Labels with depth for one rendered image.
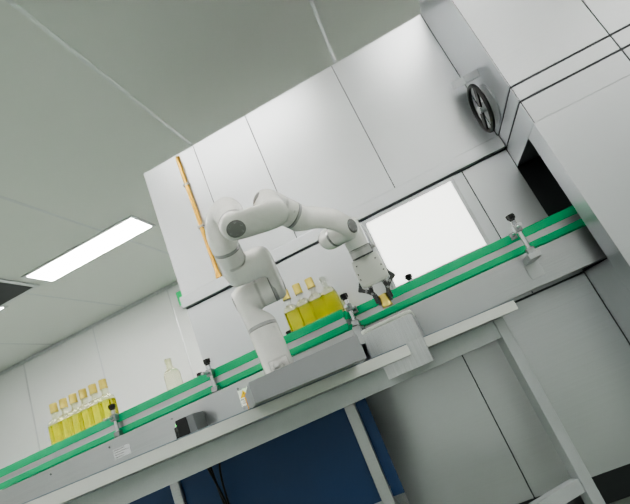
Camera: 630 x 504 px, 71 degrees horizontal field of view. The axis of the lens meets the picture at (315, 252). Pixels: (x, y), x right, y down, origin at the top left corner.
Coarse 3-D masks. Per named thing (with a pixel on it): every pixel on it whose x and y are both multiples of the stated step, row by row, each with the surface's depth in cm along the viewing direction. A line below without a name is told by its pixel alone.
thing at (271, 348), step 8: (264, 328) 135; (272, 328) 136; (256, 336) 135; (264, 336) 134; (272, 336) 135; (280, 336) 136; (256, 344) 135; (264, 344) 134; (272, 344) 134; (280, 344) 135; (256, 352) 137; (264, 352) 133; (272, 352) 133; (280, 352) 133; (288, 352) 135; (264, 360) 133; (272, 360) 132; (280, 360) 132; (288, 360) 133; (264, 368) 134; (272, 368) 130
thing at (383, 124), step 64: (384, 64) 211; (448, 64) 202; (256, 128) 224; (320, 128) 214; (384, 128) 204; (448, 128) 196; (192, 192) 227; (256, 192) 216; (320, 192) 207; (384, 192) 198; (512, 192) 182; (192, 256) 219; (192, 320) 212
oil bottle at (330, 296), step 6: (324, 288) 179; (330, 288) 178; (324, 294) 178; (330, 294) 177; (336, 294) 178; (324, 300) 177; (330, 300) 176; (336, 300) 176; (330, 306) 176; (336, 306) 175; (342, 306) 178; (330, 312) 175
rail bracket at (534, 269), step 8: (512, 216) 151; (512, 224) 151; (520, 224) 145; (512, 232) 160; (520, 232) 149; (528, 248) 147; (528, 256) 146; (536, 256) 145; (528, 264) 155; (536, 264) 154; (528, 272) 155; (536, 272) 154; (544, 272) 153
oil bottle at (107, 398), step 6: (102, 384) 200; (102, 390) 199; (102, 396) 197; (108, 396) 197; (114, 396) 200; (102, 402) 196; (108, 402) 196; (114, 402) 199; (102, 408) 196; (102, 414) 195; (108, 414) 194; (102, 420) 194
